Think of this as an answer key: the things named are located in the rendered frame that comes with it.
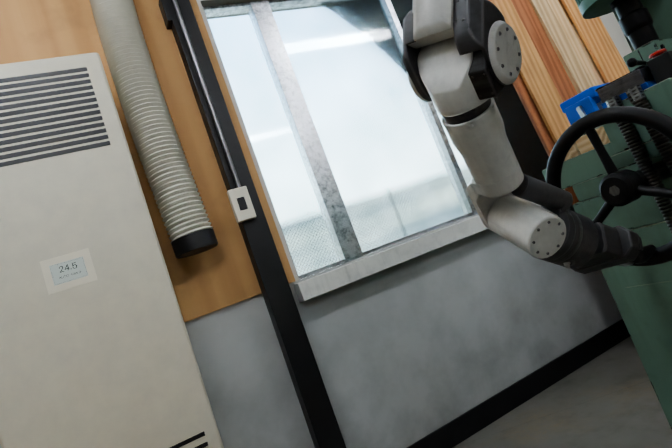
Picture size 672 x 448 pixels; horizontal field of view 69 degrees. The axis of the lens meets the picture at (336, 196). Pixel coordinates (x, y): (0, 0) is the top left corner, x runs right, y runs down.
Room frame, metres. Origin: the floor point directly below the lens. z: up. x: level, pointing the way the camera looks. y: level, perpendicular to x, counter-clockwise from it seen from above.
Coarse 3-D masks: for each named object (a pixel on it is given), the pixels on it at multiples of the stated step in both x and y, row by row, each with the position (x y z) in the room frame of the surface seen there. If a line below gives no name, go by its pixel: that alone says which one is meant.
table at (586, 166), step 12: (648, 144) 0.91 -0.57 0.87; (576, 156) 1.12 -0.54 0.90; (588, 156) 1.10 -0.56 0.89; (612, 156) 0.97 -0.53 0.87; (624, 156) 0.95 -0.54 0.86; (564, 168) 1.15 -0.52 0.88; (576, 168) 1.13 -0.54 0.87; (588, 168) 1.11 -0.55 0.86; (600, 168) 1.09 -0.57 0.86; (564, 180) 1.16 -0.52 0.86; (576, 180) 1.14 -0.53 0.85
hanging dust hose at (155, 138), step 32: (96, 0) 1.68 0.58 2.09; (128, 0) 1.72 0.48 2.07; (128, 32) 1.68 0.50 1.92; (128, 64) 1.67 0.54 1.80; (128, 96) 1.67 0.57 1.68; (160, 96) 1.72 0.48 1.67; (160, 128) 1.68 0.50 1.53; (160, 160) 1.67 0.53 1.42; (160, 192) 1.67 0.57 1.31; (192, 192) 1.70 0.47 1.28; (192, 224) 1.68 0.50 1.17
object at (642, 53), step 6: (654, 42) 1.02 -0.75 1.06; (660, 42) 1.03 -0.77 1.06; (666, 42) 1.05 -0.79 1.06; (642, 48) 1.04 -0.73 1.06; (648, 48) 1.03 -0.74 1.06; (654, 48) 1.03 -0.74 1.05; (660, 48) 1.03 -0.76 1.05; (666, 48) 1.04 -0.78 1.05; (630, 54) 1.06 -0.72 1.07; (636, 54) 1.06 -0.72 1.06; (642, 54) 1.05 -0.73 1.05; (648, 54) 1.04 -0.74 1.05; (624, 60) 1.08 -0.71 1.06; (648, 60) 1.04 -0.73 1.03; (636, 66) 1.06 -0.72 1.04
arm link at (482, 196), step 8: (520, 168) 0.69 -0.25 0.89; (512, 176) 0.67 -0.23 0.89; (520, 176) 0.68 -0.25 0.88; (472, 184) 0.71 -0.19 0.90; (480, 184) 0.69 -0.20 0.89; (488, 184) 0.68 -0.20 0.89; (496, 184) 0.67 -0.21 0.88; (504, 184) 0.67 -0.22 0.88; (512, 184) 0.68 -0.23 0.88; (520, 184) 0.68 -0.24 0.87; (472, 192) 0.74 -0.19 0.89; (480, 192) 0.71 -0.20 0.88; (488, 192) 0.69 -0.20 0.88; (496, 192) 0.68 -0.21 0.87; (504, 192) 0.68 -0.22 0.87; (472, 200) 0.76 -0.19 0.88; (480, 200) 0.75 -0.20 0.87; (488, 200) 0.76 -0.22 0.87; (480, 208) 0.76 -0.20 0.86; (488, 208) 0.77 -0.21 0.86; (480, 216) 0.78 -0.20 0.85
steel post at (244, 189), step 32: (160, 0) 1.85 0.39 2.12; (192, 32) 1.89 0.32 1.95; (192, 64) 1.87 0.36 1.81; (224, 128) 1.88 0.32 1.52; (224, 160) 1.86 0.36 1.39; (256, 192) 1.90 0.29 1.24; (256, 224) 1.88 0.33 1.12; (256, 256) 1.86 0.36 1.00; (288, 288) 1.90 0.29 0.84; (288, 320) 1.88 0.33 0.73; (288, 352) 1.86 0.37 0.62; (320, 384) 1.89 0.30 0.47; (320, 416) 1.88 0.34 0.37
